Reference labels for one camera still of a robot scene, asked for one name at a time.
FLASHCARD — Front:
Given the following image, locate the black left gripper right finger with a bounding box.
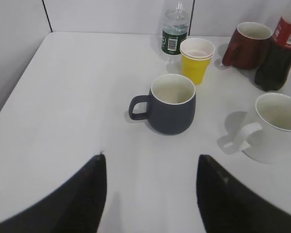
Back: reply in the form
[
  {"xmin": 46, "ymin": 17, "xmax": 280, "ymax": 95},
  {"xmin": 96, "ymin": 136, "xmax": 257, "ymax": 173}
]
[{"xmin": 196, "ymin": 154, "xmax": 291, "ymax": 233}]

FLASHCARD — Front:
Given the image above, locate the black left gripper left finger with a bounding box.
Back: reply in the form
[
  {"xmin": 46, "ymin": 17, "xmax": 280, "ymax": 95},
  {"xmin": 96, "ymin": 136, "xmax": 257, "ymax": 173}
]
[{"xmin": 0, "ymin": 154, "xmax": 107, "ymax": 233}]

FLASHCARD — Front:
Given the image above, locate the gray ceramic mug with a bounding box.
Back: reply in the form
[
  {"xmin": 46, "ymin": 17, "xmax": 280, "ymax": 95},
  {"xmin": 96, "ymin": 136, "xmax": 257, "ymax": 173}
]
[{"xmin": 128, "ymin": 74, "xmax": 196, "ymax": 135}]

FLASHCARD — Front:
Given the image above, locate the yellow paper cup stack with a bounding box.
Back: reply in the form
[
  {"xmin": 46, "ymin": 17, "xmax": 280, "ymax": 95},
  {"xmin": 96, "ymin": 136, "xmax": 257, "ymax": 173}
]
[{"xmin": 179, "ymin": 38, "xmax": 215, "ymax": 85}]

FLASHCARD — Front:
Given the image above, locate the white ceramic mug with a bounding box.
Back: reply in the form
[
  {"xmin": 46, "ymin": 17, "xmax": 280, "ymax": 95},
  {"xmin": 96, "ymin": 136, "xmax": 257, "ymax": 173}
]
[{"xmin": 232, "ymin": 93, "xmax": 291, "ymax": 164}]

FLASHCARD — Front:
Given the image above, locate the dark red ceramic mug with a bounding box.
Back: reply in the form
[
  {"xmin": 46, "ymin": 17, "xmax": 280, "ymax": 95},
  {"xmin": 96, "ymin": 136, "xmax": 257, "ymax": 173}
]
[{"xmin": 222, "ymin": 22, "xmax": 272, "ymax": 70}]

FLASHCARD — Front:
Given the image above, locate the cola bottle red label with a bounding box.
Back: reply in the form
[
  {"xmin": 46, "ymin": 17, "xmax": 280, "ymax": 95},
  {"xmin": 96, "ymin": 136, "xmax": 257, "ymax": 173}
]
[{"xmin": 254, "ymin": 4, "xmax": 291, "ymax": 91}]

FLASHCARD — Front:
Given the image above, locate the clear water bottle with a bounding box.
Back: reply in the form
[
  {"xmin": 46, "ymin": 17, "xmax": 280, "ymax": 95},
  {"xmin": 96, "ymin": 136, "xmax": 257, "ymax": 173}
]
[{"xmin": 161, "ymin": 0, "xmax": 190, "ymax": 63}]

